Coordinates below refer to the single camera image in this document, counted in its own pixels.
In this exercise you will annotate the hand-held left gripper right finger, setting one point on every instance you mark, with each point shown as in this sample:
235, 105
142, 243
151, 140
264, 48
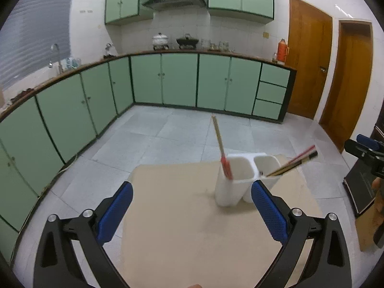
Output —
270, 213

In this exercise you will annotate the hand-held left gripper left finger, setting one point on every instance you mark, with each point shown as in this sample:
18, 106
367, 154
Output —
115, 213

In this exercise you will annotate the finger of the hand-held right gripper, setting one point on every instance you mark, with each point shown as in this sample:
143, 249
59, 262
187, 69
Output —
367, 141
355, 147

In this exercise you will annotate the plain bamboo chopstick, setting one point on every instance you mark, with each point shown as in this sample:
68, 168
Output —
285, 170

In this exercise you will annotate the white two-compartment utensil holder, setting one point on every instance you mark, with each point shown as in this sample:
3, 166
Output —
229, 192

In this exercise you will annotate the wooden chopstick red patterned end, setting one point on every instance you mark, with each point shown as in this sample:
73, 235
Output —
303, 153

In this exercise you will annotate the black chopstick silver end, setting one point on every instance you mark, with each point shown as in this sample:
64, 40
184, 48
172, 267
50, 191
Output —
301, 162

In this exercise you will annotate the person's right hand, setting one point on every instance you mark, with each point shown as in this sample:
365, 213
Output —
378, 183

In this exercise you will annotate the black glass-front appliance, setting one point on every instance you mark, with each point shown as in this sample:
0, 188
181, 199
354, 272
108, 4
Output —
360, 186

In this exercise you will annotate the plain wooden door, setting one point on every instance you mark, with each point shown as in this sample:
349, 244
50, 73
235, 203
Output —
348, 87

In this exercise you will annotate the green base cabinet run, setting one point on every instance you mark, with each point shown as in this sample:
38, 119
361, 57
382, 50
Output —
60, 114

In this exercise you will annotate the small glass jar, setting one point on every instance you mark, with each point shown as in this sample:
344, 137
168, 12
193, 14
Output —
274, 58

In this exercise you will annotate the red thermos flask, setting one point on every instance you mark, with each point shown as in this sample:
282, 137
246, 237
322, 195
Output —
282, 51

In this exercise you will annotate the clear glass cups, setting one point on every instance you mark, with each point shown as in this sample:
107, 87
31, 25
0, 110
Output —
73, 63

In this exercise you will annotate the small metal kettle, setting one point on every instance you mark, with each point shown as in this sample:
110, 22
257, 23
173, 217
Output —
109, 51

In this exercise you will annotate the chrome sink faucet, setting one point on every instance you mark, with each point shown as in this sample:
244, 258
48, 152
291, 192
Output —
57, 54

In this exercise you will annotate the row of glass jars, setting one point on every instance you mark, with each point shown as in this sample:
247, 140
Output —
216, 45

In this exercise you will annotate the white cooking pot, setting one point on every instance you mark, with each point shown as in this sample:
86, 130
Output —
160, 40

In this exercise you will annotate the black wok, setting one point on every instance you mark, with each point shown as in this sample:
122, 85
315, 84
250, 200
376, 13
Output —
186, 41

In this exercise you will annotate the window blinds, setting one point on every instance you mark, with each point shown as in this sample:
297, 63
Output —
30, 36

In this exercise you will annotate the black range hood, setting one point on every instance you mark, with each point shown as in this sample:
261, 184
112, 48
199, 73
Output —
174, 2

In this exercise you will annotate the brass wall socket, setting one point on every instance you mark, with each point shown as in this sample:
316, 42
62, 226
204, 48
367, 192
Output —
265, 34

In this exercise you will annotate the narrow green wall cabinet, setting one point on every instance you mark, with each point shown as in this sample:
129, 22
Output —
123, 0

